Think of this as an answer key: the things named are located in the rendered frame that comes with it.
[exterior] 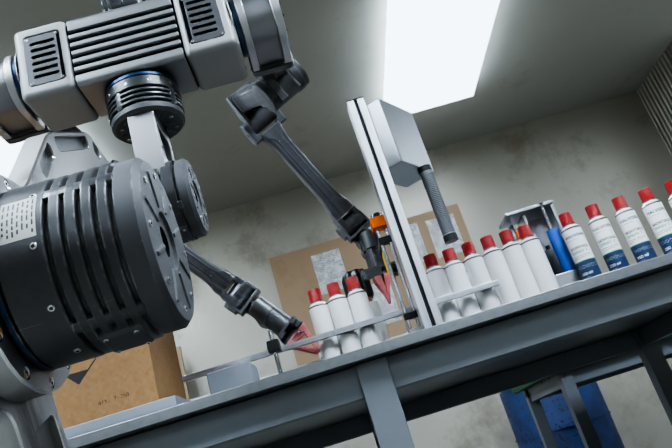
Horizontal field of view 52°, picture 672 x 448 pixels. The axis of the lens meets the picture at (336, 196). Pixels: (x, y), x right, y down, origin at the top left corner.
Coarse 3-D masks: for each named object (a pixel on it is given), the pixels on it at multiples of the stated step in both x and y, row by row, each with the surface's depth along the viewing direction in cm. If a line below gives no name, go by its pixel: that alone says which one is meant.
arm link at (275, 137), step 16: (240, 128) 188; (272, 128) 186; (256, 144) 187; (272, 144) 186; (288, 144) 186; (288, 160) 186; (304, 160) 187; (304, 176) 187; (320, 176) 188; (320, 192) 187; (336, 192) 188; (336, 208) 188; (352, 208) 189; (336, 224) 191; (352, 224) 188
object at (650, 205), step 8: (640, 192) 182; (648, 192) 181; (648, 200) 181; (656, 200) 179; (648, 208) 179; (656, 208) 178; (664, 208) 179; (648, 216) 180; (656, 216) 178; (664, 216) 178; (656, 224) 178; (664, 224) 177; (656, 232) 178; (664, 232) 176; (664, 240) 176; (664, 248) 176
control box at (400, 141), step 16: (384, 112) 176; (400, 112) 184; (384, 128) 175; (400, 128) 179; (416, 128) 188; (384, 144) 174; (400, 144) 175; (416, 144) 183; (400, 160) 171; (416, 160) 178; (400, 176) 180; (416, 176) 183
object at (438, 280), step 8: (424, 256) 179; (432, 256) 179; (432, 264) 178; (432, 272) 176; (440, 272) 176; (432, 280) 176; (440, 280) 175; (432, 288) 176; (440, 288) 175; (448, 288) 175; (440, 296) 174; (440, 304) 174; (448, 304) 173; (456, 304) 174; (440, 312) 174; (448, 312) 172; (456, 312) 172; (448, 320) 172
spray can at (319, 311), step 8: (312, 296) 177; (320, 296) 177; (312, 304) 176; (320, 304) 175; (312, 312) 175; (320, 312) 174; (328, 312) 175; (312, 320) 175; (320, 320) 173; (328, 320) 174; (320, 328) 173; (328, 328) 173; (336, 336) 173; (320, 344) 172; (328, 344) 171; (336, 344) 172; (328, 352) 170; (336, 352) 170
